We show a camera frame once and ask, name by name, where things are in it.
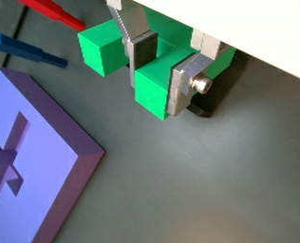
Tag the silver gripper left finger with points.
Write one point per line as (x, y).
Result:
(138, 38)

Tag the purple board with cross slot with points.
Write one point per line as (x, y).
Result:
(49, 156)

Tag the blue peg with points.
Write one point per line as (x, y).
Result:
(20, 49)

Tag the red peg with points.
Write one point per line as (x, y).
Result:
(53, 10)

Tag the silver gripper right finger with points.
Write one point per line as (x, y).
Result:
(189, 74)

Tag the black angle fixture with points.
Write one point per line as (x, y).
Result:
(205, 103)

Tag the green U-shaped block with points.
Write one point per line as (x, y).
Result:
(103, 55)

